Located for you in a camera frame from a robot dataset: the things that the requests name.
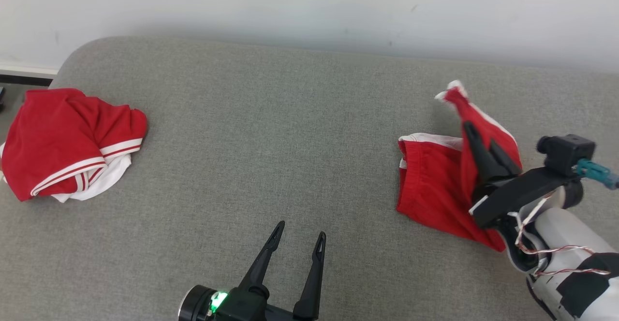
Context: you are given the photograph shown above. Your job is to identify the red shorts with white trim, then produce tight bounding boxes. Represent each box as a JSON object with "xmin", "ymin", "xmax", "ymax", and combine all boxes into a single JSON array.
[{"xmin": 397, "ymin": 80, "xmax": 524, "ymax": 253}]

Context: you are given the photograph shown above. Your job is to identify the black and white baseboard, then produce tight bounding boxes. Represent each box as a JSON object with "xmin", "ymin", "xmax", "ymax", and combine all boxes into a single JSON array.
[{"xmin": 0, "ymin": 62, "xmax": 59, "ymax": 88}]

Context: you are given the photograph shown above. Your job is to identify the teal right camera connector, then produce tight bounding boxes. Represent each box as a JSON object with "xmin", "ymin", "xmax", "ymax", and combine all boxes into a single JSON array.
[{"xmin": 575, "ymin": 159, "xmax": 619, "ymax": 190}]

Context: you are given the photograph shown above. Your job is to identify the twisted red white wire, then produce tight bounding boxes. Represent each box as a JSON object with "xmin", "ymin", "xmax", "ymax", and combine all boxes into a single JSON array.
[{"xmin": 513, "ymin": 190, "xmax": 612, "ymax": 278}]

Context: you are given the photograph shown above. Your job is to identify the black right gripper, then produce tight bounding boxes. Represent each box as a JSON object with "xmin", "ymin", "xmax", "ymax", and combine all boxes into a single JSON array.
[{"xmin": 463, "ymin": 120, "xmax": 581, "ymax": 230}]

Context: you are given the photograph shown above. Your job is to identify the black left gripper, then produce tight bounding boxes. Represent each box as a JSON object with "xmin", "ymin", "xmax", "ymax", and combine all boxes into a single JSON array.
[{"xmin": 213, "ymin": 220, "xmax": 327, "ymax": 321}]

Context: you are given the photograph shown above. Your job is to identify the red and white basketball jersey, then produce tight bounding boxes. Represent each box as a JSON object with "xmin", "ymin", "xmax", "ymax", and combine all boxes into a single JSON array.
[{"xmin": 0, "ymin": 88, "xmax": 148, "ymax": 203}]

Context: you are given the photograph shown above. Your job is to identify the grey fabric sofa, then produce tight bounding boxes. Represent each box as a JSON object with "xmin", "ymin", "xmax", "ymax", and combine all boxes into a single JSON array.
[{"xmin": 0, "ymin": 36, "xmax": 619, "ymax": 321}]

